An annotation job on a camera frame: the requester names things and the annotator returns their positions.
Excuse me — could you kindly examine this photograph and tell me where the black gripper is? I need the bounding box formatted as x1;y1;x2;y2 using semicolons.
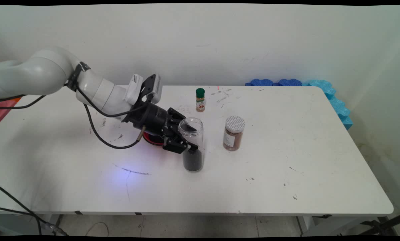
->
123;102;199;155

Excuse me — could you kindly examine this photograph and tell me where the clear jar with black seeds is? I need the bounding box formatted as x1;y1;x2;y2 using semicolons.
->
179;117;204;172

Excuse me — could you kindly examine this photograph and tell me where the red bowl with black seeds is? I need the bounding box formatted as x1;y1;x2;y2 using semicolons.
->
142;131;166;147

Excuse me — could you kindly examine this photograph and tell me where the small spice bottle green cap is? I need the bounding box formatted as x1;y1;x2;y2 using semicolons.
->
195;88;206;112

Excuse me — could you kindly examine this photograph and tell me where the brown spice jar patterned lid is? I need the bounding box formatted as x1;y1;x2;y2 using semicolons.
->
223;115;246;151

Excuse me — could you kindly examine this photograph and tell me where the white table leg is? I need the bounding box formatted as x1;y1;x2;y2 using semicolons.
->
296;216;316;236
45;214;64;235

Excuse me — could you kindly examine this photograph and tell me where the light blue foam piece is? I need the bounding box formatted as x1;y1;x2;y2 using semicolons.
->
304;80;353;130

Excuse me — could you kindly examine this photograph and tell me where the pink box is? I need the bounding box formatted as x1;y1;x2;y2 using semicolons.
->
0;98;21;125

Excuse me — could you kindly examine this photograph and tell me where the black stand leg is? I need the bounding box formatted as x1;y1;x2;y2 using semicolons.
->
357;213;400;236

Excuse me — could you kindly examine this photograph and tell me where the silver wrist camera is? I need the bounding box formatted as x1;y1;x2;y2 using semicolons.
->
140;74;163;104

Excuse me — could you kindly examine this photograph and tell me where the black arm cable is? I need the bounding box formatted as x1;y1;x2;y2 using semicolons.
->
0;84;150;150

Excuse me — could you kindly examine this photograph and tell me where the thin looped floor cable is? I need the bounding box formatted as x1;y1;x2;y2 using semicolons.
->
86;222;109;237

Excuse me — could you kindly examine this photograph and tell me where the black floor cable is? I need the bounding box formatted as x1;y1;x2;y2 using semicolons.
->
0;184;68;236

